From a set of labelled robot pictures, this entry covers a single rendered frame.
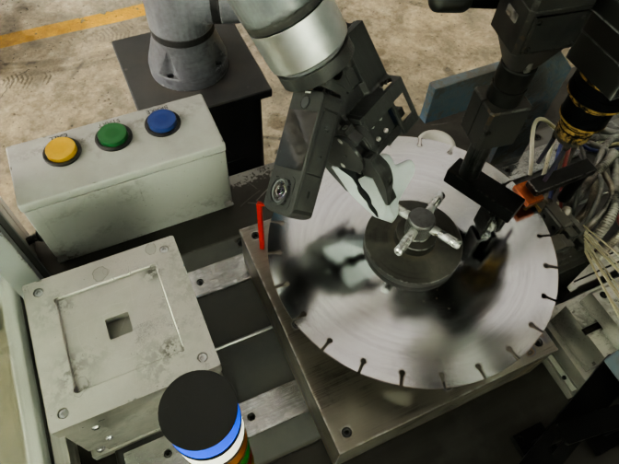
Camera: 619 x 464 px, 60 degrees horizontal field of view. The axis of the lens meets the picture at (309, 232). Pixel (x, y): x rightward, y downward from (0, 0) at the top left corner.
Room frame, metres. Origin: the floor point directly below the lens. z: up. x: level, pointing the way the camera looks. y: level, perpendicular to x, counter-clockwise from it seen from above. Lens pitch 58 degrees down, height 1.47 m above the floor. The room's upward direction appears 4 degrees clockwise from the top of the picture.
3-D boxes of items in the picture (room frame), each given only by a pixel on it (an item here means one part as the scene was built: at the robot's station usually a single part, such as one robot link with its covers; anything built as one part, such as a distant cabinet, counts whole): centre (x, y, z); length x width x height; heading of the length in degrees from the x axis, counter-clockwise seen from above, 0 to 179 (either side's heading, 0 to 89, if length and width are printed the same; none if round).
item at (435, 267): (0.32, -0.12, 0.96); 0.11 x 0.11 x 0.03
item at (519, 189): (0.41, -0.29, 0.95); 0.10 x 0.03 x 0.07; 118
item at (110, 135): (0.50, 0.28, 0.90); 0.04 x 0.04 x 0.02
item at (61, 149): (0.46, 0.34, 0.90); 0.04 x 0.04 x 0.02
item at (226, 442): (0.08, 0.06, 1.14); 0.05 x 0.04 x 0.03; 28
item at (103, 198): (0.48, 0.27, 0.82); 0.28 x 0.11 x 0.15; 118
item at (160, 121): (0.53, 0.22, 0.90); 0.04 x 0.04 x 0.02
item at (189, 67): (0.83, 0.26, 0.80); 0.15 x 0.15 x 0.10
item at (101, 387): (0.22, 0.21, 0.82); 0.18 x 0.18 x 0.15; 28
